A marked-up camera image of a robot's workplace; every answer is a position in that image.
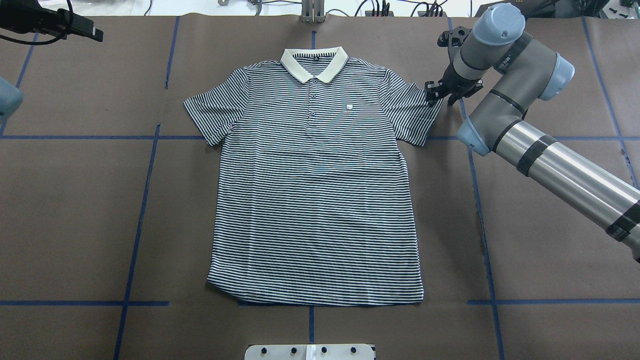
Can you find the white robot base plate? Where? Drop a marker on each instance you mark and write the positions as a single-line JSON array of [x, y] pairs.
[[331, 351]]

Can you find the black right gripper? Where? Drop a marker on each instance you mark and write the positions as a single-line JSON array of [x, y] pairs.
[[454, 82]]

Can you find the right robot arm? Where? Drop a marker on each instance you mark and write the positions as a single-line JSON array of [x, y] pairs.
[[529, 72]]

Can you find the aluminium frame post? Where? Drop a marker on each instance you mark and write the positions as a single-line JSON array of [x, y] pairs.
[[313, 11]]

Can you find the navy white striped polo shirt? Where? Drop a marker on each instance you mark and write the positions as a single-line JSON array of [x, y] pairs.
[[313, 202]]

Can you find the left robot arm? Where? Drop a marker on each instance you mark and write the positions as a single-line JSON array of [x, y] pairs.
[[11, 98]]

